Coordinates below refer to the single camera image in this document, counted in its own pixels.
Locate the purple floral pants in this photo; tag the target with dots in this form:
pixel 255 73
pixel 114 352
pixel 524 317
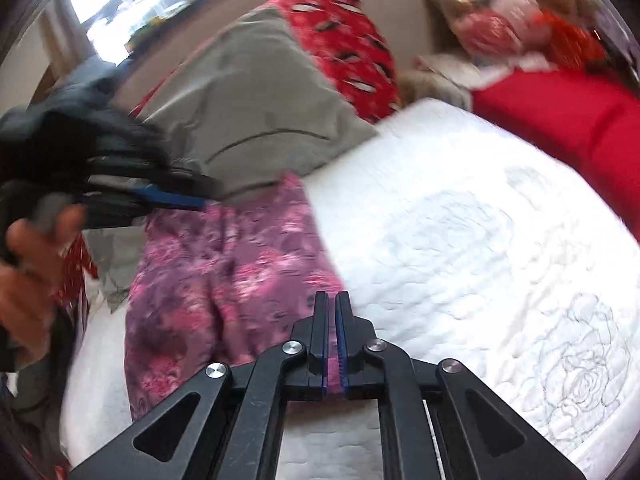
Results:
pixel 200 285

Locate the person's left hand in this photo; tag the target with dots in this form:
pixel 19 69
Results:
pixel 30 280

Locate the plain red cloth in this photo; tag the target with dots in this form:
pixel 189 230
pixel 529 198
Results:
pixel 560 110

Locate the grey cloth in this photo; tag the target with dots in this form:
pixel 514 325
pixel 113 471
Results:
pixel 250 100

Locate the window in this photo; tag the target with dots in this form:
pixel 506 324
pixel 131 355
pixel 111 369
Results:
pixel 125 10

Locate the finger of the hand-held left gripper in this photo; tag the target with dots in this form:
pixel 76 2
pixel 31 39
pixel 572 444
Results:
pixel 195 177
pixel 170 199

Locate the white quilted bedspread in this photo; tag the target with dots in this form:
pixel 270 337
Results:
pixel 450 210

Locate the red patterned blanket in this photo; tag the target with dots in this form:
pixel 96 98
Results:
pixel 340 40

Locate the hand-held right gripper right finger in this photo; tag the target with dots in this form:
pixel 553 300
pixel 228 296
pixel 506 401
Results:
pixel 345 330

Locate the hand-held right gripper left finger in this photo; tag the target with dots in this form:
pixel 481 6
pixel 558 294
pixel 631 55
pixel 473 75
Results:
pixel 320 330

